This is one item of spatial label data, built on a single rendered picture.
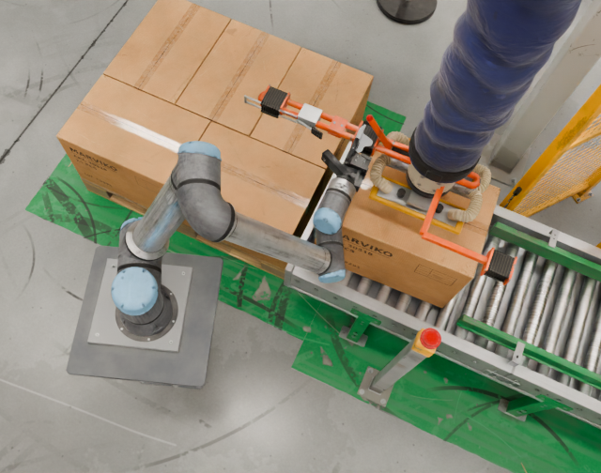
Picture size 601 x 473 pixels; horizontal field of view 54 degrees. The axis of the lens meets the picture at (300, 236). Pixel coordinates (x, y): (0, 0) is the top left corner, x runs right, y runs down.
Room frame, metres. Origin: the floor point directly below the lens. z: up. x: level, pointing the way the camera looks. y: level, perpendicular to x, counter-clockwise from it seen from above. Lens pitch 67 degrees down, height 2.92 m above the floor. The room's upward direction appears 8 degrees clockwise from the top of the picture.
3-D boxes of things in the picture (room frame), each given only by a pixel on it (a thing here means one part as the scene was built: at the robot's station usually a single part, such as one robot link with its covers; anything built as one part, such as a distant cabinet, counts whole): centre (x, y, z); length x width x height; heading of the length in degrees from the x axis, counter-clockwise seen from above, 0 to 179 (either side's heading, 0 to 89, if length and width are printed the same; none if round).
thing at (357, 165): (0.99, -0.14, 1.21); 0.12 x 0.09 x 0.08; 164
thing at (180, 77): (1.64, 0.47, 0.34); 1.20 x 1.00 x 0.40; 73
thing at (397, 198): (0.97, -0.39, 1.10); 0.34 x 0.10 x 0.05; 74
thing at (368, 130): (1.13, -0.18, 1.21); 0.10 x 0.08 x 0.06; 164
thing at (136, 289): (0.54, 0.53, 0.96); 0.17 x 0.15 x 0.18; 10
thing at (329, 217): (0.83, -0.09, 1.20); 0.12 x 0.09 x 0.10; 164
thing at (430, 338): (0.51, -0.47, 1.02); 0.07 x 0.07 x 0.04
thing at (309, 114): (1.19, 0.03, 1.20); 0.07 x 0.07 x 0.04; 74
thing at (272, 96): (1.23, 0.15, 1.21); 0.08 x 0.07 x 0.05; 74
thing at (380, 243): (1.04, -0.40, 0.75); 0.60 x 0.40 x 0.40; 75
